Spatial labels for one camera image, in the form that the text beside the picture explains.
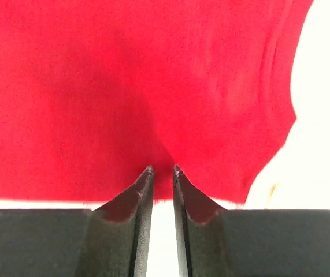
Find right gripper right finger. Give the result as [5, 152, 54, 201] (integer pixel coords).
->
[173, 166, 330, 276]

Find floral table mat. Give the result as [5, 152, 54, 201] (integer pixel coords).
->
[0, 1, 330, 276]

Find red garment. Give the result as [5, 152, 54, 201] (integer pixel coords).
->
[0, 1, 312, 203]

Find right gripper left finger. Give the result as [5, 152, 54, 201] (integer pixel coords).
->
[0, 166, 154, 276]

